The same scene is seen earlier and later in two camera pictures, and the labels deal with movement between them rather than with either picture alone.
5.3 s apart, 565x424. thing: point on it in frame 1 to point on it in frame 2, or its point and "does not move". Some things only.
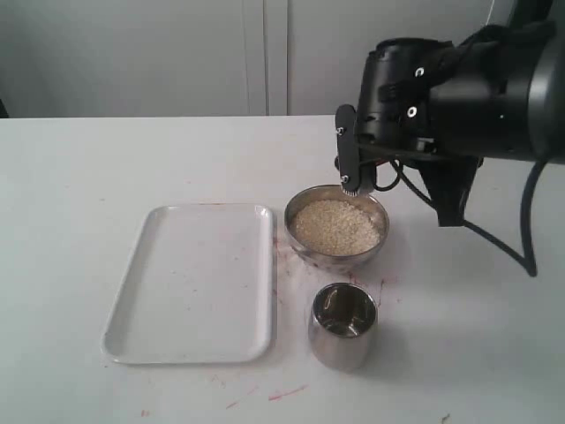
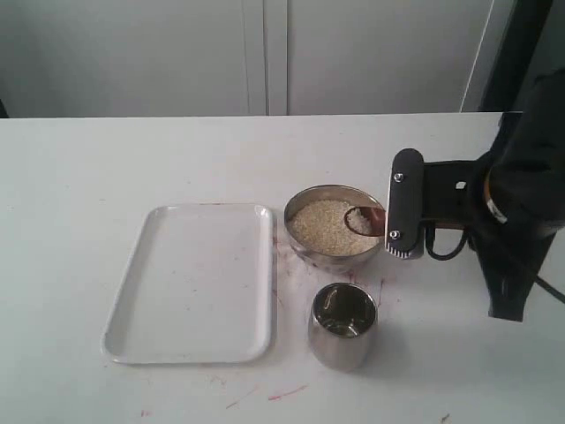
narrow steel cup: (342, 326) does not move
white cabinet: (208, 58) does not move
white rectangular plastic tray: (198, 288) does not move
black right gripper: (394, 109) to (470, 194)
